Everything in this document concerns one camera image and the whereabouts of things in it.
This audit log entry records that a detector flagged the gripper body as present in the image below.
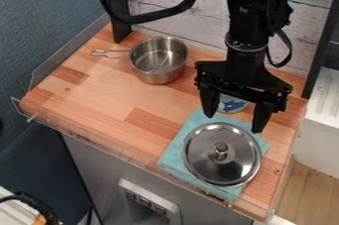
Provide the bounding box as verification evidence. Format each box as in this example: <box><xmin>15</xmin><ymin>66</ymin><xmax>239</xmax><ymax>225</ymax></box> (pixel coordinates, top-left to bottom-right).
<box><xmin>193</xmin><ymin>48</ymin><xmax>294</xmax><ymax>114</ymax></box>

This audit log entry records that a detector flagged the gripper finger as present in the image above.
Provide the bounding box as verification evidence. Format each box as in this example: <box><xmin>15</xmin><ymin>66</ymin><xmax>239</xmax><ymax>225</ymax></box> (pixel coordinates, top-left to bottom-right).
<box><xmin>250</xmin><ymin>100</ymin><xmax>278</xmax><ymax>134</ymax></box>
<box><xmin>197</xmin><ymin>82</ymin><xmax>223</xmax><ymax>119</ymax></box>

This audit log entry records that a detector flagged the silver lid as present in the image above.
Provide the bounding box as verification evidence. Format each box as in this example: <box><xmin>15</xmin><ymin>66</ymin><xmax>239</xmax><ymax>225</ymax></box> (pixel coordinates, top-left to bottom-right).
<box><xmin>181</xmin><ymin>122</ymin><xmax>264</xmax><ymax>187</ymax></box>

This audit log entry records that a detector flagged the silver pot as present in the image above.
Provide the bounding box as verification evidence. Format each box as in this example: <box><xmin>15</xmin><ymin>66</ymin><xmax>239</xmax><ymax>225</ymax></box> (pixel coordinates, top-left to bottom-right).
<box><xmin>88</xmin><ymin>35</ymin><xmax>190</xmax><ymax>85</ymax></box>

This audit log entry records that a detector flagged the round blue shark toy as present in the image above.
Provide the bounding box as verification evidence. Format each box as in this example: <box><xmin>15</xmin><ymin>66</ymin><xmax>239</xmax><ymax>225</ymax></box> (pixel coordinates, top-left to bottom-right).
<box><xmin>215</xmin><ymin>97</ymin><xmax>251</xmax><ymax>115</ymax></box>

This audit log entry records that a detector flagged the teal cloth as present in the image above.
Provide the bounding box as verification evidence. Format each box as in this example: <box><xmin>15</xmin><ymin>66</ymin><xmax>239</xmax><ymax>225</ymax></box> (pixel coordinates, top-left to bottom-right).
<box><xmin>156</xmin><ymin>107</ymin><xmax>272</xmax><ymax>202</ymax></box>

